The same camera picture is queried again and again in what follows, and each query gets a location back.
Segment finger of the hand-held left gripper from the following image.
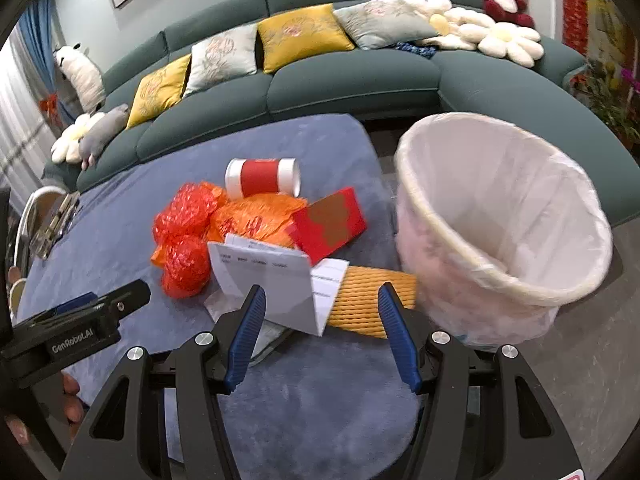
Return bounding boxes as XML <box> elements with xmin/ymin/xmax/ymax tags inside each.
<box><xmin>20</xmin><ymin>292</ymin><xmax>101</xmax><ymax>327</ymax></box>
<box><xmin>92</xmin><ymin>280</ymin><xmax>152</xmax><ymax>336</ymax></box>

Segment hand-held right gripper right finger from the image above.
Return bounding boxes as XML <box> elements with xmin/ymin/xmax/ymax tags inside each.
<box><xmin>376</xmin><ymin>282</ymin><xmax>583</xmax><ymax>480</ymax></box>

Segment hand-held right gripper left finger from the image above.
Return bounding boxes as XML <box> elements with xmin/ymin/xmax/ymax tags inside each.
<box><xmin>60</xmin><ymin>284</ymin><xmax>268</xmax><ymax>480</ymax></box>

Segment clear plastic wrapper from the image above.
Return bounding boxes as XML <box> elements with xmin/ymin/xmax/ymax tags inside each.
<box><xmin>204</xmin><ymin>292</ymin><xmax>296</xmax><ymax>367</ymax></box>

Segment red plastic bag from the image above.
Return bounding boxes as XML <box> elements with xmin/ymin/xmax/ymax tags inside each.
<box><xmin>151</xmin><ymin>182</ymin><xmax>231</xmax><ymax>300</ymax></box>

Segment white paper card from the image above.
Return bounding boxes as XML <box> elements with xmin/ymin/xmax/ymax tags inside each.
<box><xmin>207</xmin><ymin>232</ymin><xmax>316</xmax><ymax>337</ymax></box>

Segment white printed paper slip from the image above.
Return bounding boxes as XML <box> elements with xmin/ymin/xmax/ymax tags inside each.
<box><xmin>310</xmin><ymin>259</ymin><xmax>350</xmax><ymax>323</ymax></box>

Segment orange plastic bag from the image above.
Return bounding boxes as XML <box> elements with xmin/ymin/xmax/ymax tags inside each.
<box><xmin>207</xmin><ymin>194</ymin><xmax>308</xmax><ymax>251</ymax></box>

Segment red and gold box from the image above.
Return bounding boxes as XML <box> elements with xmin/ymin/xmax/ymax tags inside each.
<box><xmin>289</xmin><ymin>187</ymin><xmax>368</xmax><ymax>267</ymax></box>

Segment red and white paper cup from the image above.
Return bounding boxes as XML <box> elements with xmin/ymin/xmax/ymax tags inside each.
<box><xmin>225</xmin><ymin>157</ymin><xmax>302</xmax><ymax>200</ymax></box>

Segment trash bin with white liner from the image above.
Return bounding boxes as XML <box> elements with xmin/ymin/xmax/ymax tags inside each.
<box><xmin>394</xmin><ymin>111</ymin><xmax>615</xmax><ymax>353</ymax></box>

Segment person's left hand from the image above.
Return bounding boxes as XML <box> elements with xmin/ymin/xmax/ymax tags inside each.
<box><xmin>4</xmin><ymin>371</ymin><xmax>85</xmax><ymax>448</ymax></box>

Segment metal hinged object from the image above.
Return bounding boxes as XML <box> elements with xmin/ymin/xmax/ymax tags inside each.
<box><xmin>30</xmin><ymin>192</ymin><xmax>81</xmax><ymax>260</ymax></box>

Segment blue plush blanket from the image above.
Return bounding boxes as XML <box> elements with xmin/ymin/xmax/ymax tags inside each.
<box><xmin>17</xmin><ymin>114</ymin><xmax>436</xmax><ymax>480</ymax></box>

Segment white chair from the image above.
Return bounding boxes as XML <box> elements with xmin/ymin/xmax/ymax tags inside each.
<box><xmin>17</xmin><ymin>186</ymin><xmax>68</xmax><ymax>261</ymax></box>

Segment grey plush animal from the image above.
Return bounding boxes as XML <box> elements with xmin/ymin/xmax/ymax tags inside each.
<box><xmin>79</xmin><ymin>103</ymin><xmax>131</xmax><ymax>170</ymax></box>

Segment white flower cushion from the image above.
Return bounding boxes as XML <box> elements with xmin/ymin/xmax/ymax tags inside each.
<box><xmin>477</xmin><ymin>22</ymin><xmax>546</xmax><ymax>68</ymax></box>
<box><xmin>402</xmin><ymin>0</ymin><xmax>496</xmax><ymax>52</ymax></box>
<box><xmin>50</xmin><ymin>112</ymin><xmax>106</xmax><ymax>165</ymax></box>

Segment yellow embroidered cushion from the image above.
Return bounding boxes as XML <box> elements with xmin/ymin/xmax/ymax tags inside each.
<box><xmin>126</xmin><ymin>54</ymin><xmax>192</xmax><ymax>130</ymax></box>
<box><xmin>257</xmin><ymin>2</ymin><xmax>356</xmax><ymax>75</ymax></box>

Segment white plush animal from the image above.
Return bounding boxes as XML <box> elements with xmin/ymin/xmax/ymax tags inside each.
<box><xmin>54</xmin><ymin>42</ymin><xmax>107</xmax><ymax>113</ymax></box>

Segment green curved sofa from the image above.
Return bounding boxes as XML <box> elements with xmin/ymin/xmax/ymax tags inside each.
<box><xmin>42</xmin><ymin>0</ymin><xmax>640</xmax><ymax>231</ymax></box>

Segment pale grey embroidered cushion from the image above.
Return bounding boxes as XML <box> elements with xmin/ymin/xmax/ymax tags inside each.
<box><xmin>182</xmin><ymin>24</ymin><xmax>260</xmax><ymax>100</ymax></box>
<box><xmin>332</xmin><ymin>0</ymin><xmax>441</xmax><ymax>51</ymax></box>

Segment blue curtain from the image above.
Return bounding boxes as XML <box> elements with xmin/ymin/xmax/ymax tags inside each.
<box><xmin>17</xmin><ymin>0</ymin><xmax>63</xmax><ymax>126</ymax></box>

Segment blue beaded item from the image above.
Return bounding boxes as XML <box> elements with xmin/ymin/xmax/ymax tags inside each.
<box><xmin>390</xmin><ymin>40</ymin><xmax>441</xmax><ymax>60</ymax></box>

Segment potted flowering plants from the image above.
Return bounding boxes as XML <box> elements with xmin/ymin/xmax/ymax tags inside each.
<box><xmin>575</xmin><ymin>60</ymin><xmax>640</xmax><ymax>146</ymax></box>

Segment red wall decoration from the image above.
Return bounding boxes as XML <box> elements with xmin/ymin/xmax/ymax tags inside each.
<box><xmin>559</xmin><ymin>0</ymin><xmax>588</xmax><ymax>46</ymax></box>

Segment wall painting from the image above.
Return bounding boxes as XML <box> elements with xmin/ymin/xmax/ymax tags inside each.
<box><xmin>585</xmin><ymin>0</ymin><xmax>640</xmax><ymax>91</ymax></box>

